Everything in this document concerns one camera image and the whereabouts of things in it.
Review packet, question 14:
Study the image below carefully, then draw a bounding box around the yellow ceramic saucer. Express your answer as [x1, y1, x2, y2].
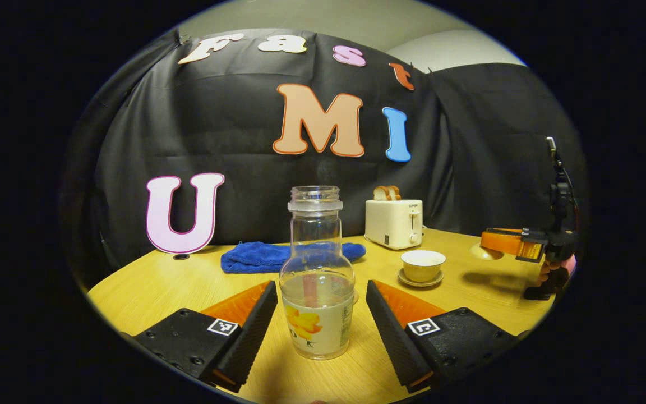
[397, 268, 445, 288]

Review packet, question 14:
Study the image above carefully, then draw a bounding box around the clear plastic water bottle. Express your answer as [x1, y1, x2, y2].
[279, 186, 356, 360]

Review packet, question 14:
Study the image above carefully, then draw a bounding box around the cream white toaster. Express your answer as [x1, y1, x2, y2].
[364, 199, 423, 251]

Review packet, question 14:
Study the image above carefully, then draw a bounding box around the yellow teacup lid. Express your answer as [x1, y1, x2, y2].
[468, 241, 505, 262]

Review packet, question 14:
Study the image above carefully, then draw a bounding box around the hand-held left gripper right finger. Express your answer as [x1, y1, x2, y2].
[366, 280, 531, 394]

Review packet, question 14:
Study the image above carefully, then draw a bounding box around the blue towel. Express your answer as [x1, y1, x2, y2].
[221, 242, 367, 274]

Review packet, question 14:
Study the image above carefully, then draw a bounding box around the yellow ceramic teacup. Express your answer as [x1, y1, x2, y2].
[401, 250, 446, 283]

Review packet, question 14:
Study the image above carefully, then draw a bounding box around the black backdrop cloth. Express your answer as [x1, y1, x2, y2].
[59, 28, 590, 292]

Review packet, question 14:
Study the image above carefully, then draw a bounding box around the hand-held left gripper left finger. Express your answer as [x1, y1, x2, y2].
[121, 280, 279, 393]

